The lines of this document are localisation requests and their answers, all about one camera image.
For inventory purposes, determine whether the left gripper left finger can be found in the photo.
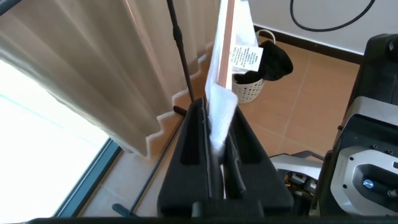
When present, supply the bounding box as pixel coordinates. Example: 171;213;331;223
157;96;224;217

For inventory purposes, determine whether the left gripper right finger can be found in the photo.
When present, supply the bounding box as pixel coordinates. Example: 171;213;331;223
223;105;295;217

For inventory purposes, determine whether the white printed T-shirt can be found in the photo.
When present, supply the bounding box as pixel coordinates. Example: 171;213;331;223
204;0;266;154

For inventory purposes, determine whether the black garment with white stripes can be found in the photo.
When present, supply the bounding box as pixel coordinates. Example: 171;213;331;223
233;40;294;85

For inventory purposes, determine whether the pink clothes hanger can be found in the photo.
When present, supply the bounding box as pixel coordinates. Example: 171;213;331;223
216;0;236;90

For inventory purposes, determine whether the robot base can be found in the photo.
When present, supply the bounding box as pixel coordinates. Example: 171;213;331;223
269;32;398;218

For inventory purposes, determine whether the white laundry basket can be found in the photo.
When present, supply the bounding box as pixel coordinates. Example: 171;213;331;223
231;29;278;105

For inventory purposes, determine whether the black clothes rack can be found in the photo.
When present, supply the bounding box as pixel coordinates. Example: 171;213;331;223
111;0;196;218

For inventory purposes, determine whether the beige curtain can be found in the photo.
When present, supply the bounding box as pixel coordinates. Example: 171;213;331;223
0;0;222;157

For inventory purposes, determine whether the window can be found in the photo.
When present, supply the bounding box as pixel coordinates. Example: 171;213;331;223
0;58;123;223

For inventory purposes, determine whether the black cable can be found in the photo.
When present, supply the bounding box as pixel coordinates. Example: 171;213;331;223
289;0;377;33

